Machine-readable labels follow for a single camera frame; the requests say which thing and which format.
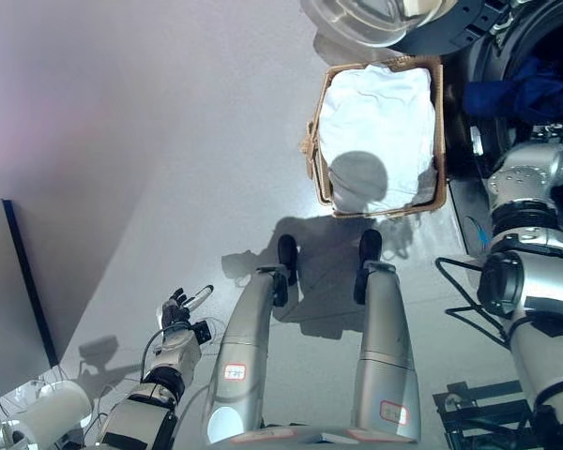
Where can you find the silver robot leg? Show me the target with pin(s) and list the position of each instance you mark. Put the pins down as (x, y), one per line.
(384, 337)
(244, 351)

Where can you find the dark panel with black edge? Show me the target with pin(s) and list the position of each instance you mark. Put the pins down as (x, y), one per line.
(9, 281)

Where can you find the dark blue cloth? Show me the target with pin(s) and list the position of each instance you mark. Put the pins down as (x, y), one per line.
(511, 98)

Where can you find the white rounded plastic housing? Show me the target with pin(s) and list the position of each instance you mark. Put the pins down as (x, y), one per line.
(51, 412)

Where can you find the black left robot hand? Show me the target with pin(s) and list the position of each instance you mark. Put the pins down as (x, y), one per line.
(176, 311)

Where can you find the black right robot foot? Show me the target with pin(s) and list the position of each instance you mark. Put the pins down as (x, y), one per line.
(370, 244)

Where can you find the black metal frame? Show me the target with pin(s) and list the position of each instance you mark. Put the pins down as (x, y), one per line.
(478, 412)

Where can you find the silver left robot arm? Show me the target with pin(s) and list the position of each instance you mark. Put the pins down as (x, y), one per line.
(169, 356)

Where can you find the silver right robot leg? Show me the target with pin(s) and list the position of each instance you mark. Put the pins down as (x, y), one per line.
(384, 337)

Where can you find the grey front-load washing machine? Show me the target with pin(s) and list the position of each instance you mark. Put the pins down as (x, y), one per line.
(464, 197)

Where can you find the black left robot foot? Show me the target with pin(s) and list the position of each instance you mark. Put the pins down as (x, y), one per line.
(288, 250)

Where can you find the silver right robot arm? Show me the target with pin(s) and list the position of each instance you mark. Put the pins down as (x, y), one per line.
(535, 272)

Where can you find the blue swoosh sticker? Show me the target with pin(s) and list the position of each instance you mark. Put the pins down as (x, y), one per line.
(479, 232)

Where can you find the black robot foot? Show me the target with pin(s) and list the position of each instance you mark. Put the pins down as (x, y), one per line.
(370, 244)
(288, 250)

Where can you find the woven wicker laundry basket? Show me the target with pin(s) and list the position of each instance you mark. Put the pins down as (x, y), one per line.
(438, 140)

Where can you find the round washer door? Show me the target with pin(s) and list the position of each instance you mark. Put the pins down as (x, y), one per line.
(450, 37)

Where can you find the silver left robot leg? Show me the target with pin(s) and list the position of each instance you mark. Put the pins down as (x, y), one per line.
(244, 351)

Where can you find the white cloth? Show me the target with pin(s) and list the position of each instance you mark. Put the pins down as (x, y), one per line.
(375, 112)

